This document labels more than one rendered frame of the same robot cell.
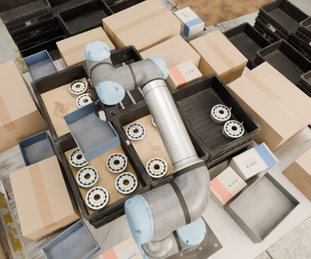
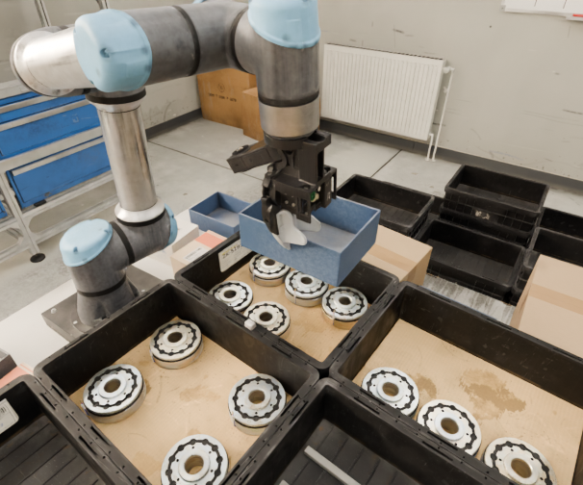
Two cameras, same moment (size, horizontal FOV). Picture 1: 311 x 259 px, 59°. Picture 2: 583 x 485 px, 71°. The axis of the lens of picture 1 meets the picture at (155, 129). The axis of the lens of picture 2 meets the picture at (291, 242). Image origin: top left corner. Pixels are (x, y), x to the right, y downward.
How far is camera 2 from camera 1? 121 cm
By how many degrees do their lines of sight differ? 81
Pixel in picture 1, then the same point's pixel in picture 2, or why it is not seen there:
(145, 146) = (220, 387)
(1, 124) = (536, 283)
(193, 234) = (80, 228)
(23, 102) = (565, 337)
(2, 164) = (487, 302)
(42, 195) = not seen: hidden behind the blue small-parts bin
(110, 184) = (262, 296)
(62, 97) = (524, 427)
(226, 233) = (30, 347)
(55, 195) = not seen: hidden behind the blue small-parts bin
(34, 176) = (392, 256)
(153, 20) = not seen: outside the picture
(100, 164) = (301, 318)
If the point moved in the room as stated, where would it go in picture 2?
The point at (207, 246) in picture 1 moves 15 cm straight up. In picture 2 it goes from (69, 305) to (49, 261)
